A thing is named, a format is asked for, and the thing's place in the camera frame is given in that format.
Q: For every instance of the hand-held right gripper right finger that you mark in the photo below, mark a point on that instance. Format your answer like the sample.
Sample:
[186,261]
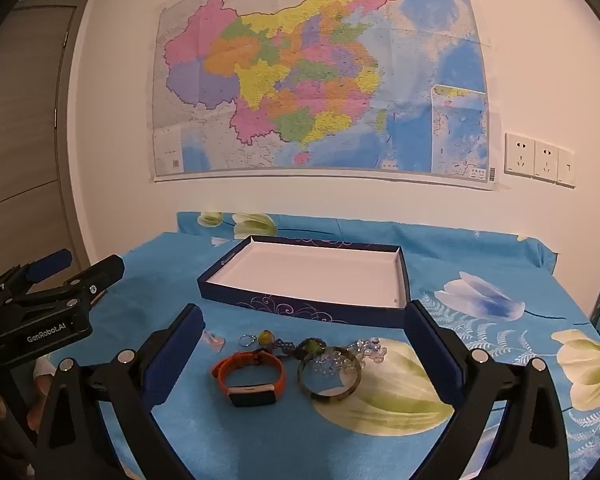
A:
[430,345]

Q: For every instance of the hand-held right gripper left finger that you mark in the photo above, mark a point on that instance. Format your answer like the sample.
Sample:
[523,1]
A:
[180,342]

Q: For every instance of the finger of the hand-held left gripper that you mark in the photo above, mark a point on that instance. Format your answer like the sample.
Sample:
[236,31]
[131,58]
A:
[52,261]
[100,270]

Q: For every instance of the orange smart watch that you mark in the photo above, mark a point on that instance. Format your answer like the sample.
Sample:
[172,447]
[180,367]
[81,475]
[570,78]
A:
[252,395]

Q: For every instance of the olive bangle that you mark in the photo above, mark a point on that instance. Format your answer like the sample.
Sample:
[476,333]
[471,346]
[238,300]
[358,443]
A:
[325,397]

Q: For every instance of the dark blue box tray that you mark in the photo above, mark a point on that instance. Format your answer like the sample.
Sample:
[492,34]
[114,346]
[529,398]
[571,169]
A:
[320,270]

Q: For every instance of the blue floral bed sheet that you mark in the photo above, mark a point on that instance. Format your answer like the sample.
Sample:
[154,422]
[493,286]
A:
[480,270]

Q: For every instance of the grey wooden door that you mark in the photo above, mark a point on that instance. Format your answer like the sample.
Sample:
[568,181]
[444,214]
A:
[20,110]

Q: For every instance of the white wall socket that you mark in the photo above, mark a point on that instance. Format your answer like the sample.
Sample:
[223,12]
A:
[520,155]
[546,161]
[566,167]

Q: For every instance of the colourful wall map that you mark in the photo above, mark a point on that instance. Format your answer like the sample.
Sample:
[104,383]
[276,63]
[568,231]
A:
[305,85]

